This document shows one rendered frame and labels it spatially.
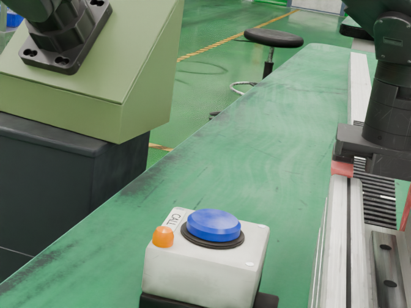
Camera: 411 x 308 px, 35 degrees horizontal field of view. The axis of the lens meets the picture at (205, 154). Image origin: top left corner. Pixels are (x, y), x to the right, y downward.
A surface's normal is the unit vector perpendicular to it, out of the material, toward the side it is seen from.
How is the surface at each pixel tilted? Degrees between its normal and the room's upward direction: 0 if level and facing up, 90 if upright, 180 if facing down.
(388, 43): 135
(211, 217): 3
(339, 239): 0
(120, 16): 45
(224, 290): 90
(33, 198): 90
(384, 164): 90
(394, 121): 90
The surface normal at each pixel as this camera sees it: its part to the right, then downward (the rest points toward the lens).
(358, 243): 0.14, -0.94
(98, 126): -0.40, 0.25
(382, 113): -0.70, 0.15
